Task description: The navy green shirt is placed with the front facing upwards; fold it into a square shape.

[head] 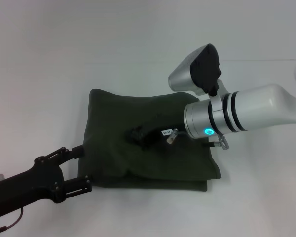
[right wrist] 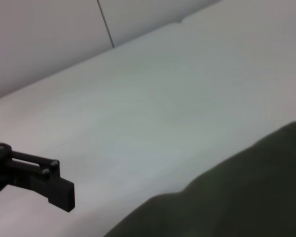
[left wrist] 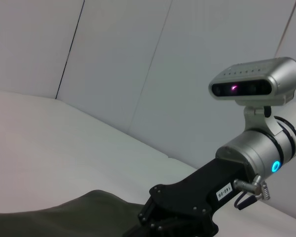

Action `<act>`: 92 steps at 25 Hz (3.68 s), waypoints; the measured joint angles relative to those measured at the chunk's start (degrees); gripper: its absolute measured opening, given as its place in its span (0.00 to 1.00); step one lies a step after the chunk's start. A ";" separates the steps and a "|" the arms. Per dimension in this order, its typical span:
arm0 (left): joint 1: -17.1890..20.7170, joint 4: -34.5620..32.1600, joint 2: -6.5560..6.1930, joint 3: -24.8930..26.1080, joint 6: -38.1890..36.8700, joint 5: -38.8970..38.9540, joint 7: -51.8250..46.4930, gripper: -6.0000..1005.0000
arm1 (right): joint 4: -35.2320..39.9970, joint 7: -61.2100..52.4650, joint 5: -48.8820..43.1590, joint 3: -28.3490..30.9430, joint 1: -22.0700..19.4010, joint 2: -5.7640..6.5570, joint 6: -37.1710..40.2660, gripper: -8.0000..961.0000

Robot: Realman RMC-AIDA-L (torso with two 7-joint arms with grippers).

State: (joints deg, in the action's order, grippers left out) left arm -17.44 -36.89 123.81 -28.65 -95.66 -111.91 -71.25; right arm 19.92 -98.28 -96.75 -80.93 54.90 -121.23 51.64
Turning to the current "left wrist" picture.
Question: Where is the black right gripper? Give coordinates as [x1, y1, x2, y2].
[124, 157, 250, 237]

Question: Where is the dark green FREE t-shirt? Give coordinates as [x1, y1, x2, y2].
[0, 189, 150, 237]

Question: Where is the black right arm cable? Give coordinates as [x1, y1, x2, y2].
[232, 174, 272, 211]

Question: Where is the silver camera mount bracket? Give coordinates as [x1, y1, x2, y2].
[243, 105, 279, 136]

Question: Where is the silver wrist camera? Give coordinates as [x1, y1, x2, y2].
[208, 56, 296, 106]

